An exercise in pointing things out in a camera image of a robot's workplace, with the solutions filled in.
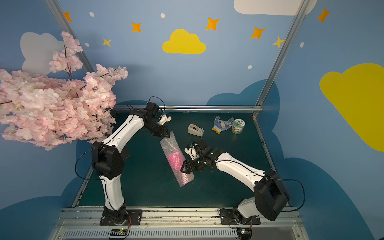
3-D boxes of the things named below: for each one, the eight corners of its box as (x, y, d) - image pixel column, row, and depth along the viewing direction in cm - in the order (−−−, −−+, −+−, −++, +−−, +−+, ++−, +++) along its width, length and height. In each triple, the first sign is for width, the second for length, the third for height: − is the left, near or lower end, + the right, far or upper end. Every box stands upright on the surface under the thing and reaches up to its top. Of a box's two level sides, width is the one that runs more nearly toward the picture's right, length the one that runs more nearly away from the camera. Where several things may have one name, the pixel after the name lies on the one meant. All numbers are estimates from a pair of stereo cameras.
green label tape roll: (232, 134, 112) (235, 126, 105) (230, 126, 117) (233, 118, 110) (243, 134, 112) (246, 126, 105) (241, 126, 117) (244, 118, 110)
